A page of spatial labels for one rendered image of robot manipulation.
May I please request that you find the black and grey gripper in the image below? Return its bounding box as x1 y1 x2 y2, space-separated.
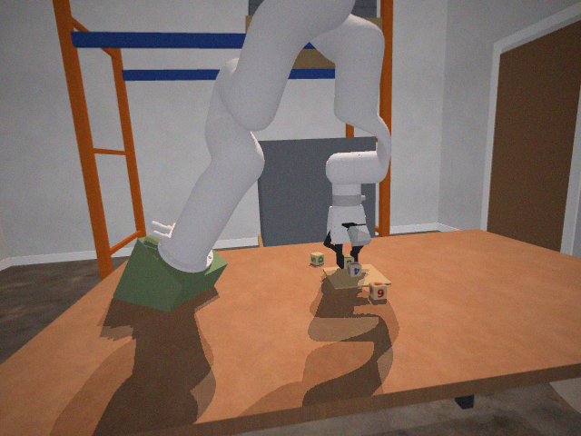
323 205 366 269

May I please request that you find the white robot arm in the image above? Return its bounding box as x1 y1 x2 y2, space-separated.
150 0 391 273

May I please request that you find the tan flat mat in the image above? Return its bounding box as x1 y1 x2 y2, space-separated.
322 264 391 289

